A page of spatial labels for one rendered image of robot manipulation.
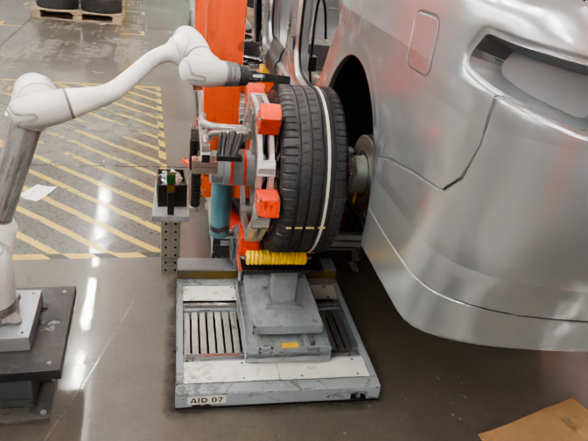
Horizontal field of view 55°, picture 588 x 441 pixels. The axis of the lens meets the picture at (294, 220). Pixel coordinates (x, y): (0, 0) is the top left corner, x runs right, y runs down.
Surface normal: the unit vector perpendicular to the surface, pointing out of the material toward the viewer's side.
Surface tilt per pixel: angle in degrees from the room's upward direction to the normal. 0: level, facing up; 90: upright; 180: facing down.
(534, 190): 89
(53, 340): 0
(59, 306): 0
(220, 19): 90
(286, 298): 90
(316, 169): 67
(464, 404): 0
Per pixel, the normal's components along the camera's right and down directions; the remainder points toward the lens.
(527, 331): -0.04, 0.66
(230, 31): 0.18, 0.47
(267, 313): 0.11, -0.88
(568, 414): -0.06, -0.83
